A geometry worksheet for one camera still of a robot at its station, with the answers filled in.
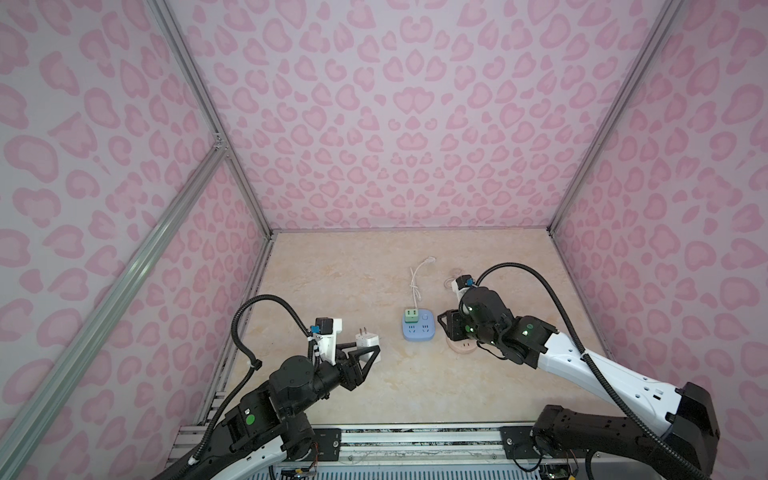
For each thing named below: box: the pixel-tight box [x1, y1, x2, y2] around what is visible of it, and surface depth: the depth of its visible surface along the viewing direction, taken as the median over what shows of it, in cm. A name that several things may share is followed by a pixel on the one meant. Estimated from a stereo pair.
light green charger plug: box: [404, 308, 419, 324], surface depth 92 cm
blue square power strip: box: [402, 309, 435, 342], surface depth 92 cm
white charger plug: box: [355, 327, 381, 362], surface depth 66 cm
